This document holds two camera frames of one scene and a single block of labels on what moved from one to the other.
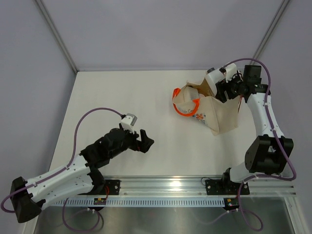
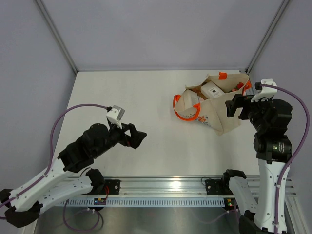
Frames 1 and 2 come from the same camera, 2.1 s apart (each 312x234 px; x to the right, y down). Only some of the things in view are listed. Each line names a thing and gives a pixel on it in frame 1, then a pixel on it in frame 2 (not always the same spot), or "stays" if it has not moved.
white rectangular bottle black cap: [213, 76] to [210, 90]
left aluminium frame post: [42, 7] stays
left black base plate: [111, 187] stays
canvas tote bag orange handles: [195, 100] stays
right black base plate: [226, 187] stays
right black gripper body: [232, 87] to [251, 110]
